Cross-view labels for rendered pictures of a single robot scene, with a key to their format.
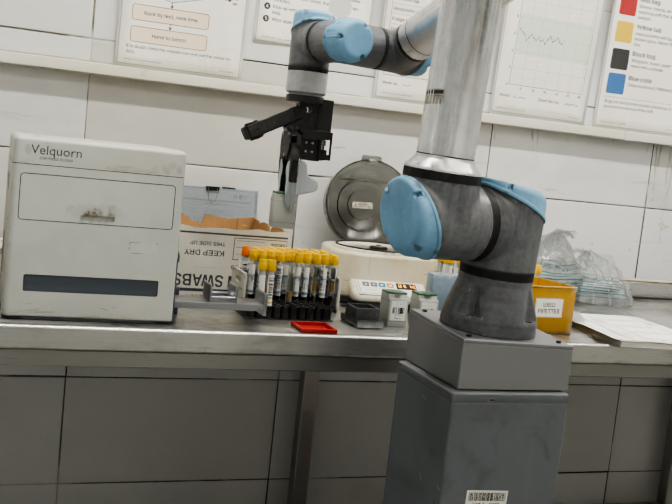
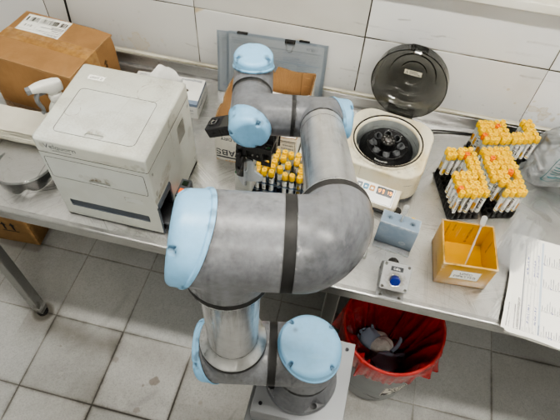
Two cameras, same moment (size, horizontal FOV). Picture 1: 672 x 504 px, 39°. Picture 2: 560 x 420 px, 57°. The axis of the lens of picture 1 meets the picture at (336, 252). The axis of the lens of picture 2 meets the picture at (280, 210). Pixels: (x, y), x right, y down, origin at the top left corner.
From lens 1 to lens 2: 148 cm
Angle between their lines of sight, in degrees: 55
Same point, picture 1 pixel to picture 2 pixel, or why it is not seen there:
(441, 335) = not seen: hidden behind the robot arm
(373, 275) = (362, 176)
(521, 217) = (297, 382)
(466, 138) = (229, 353)
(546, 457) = not seen: outside the picture
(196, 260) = (229, 143)
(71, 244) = (89, 192)
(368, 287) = not seen: hidden behind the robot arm
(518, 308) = (299, 405)
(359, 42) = (252, 137)
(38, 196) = (59, 167)
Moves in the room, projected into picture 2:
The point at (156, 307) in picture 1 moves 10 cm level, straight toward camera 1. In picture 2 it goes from (152, 226) to (131, 256)
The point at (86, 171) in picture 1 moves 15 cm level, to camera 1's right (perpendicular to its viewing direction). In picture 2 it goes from (82, 161) to (129, 191)
